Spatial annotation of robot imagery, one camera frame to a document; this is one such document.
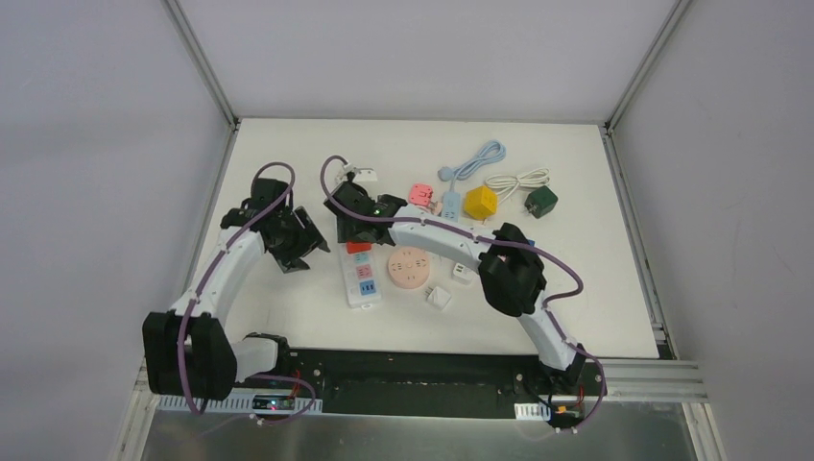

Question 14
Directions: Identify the long white power strip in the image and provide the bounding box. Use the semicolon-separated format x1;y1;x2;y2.
340;243;382;310

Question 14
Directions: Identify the pink plug adapter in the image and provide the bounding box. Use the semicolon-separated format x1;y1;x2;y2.
408;183;434;206

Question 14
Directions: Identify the small white cube adapter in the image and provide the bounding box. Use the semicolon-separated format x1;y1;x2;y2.
425;286;452;310

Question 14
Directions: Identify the yellow cube plug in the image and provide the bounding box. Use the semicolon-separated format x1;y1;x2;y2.
463;185;499;221

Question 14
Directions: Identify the dark green cube plug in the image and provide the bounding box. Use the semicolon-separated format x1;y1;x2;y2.
524;185;559;219

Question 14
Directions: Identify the red cube plug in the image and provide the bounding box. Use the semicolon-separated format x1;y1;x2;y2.
346;242;372;255

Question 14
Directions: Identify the small white power strip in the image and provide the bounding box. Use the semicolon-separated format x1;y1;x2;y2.
451;263;476;285

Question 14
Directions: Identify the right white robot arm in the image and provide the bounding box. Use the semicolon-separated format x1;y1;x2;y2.
324;182;588;394

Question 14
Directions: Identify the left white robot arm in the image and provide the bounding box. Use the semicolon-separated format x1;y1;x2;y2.
142;179;328;400

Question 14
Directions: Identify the round pink socket base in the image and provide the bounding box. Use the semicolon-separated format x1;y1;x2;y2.
387;247;431;290

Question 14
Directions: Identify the light blue power strip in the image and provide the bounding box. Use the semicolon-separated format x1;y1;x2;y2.
440;190;462;222

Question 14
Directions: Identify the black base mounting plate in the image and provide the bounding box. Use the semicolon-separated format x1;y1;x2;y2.
231;346;611;422

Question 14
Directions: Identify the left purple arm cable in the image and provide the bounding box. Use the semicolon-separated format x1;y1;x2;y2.
176;161;318;426

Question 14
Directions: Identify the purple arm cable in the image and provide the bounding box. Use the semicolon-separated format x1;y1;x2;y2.
320;155;610;440
176;161;318;426

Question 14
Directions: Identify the light blue cable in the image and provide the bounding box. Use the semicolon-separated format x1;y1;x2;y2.
437;140;508;193

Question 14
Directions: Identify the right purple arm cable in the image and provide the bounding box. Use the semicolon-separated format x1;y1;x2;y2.
320;155;610;440

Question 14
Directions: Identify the aluminium frame rail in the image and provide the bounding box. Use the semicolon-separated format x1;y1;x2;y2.
134;348;708;404

